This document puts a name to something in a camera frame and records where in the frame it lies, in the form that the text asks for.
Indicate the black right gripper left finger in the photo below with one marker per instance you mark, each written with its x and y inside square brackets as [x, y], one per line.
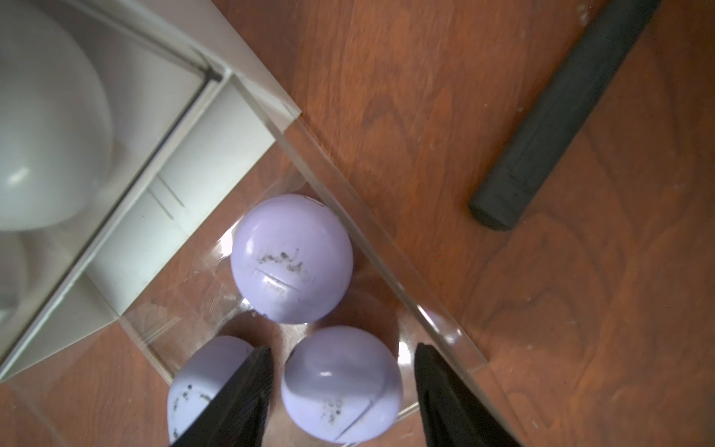
[237, 415]

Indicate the steel claw hammer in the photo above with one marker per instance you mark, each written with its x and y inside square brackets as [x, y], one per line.
[560, 111]

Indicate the white oblong earphone case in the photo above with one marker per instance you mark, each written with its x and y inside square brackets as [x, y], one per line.
[56, 124]

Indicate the purple earphone case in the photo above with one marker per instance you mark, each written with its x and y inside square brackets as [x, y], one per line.
[342, 385]
[200, 379]
[292, 259]

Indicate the white drawer cabinet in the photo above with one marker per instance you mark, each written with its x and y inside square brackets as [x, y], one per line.
[189, 102]

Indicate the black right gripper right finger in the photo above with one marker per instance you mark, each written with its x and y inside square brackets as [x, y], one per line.
[451, 414]

